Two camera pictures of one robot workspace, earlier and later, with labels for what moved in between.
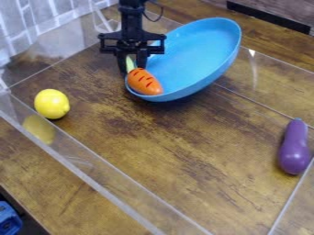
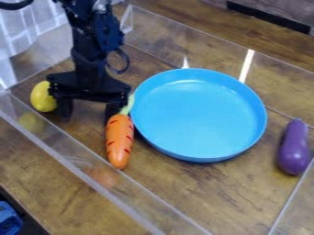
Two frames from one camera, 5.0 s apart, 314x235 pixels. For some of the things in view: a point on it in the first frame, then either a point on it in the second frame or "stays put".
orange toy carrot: x=141 y=79 to x=120 y=137
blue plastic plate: x=197 y=50 to x=197 y=115
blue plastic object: x=10 y=225 stays put
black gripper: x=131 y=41 to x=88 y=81
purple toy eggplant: x=294 y=152 stays put
